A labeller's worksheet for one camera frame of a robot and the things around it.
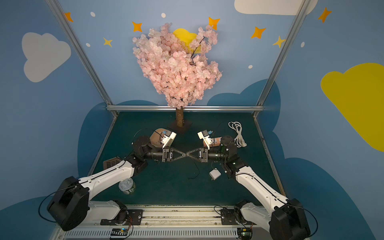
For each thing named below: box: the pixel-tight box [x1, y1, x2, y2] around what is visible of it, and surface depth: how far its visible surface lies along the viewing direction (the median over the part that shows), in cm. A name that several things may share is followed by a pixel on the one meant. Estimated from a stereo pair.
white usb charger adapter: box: [209, 167, 222, 181], surface depth 90 cm
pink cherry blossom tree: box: [132, 23, 223, 134], surface depth 75 cm
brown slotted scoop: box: [103, 157, 122, 170], surface depth 95 cm
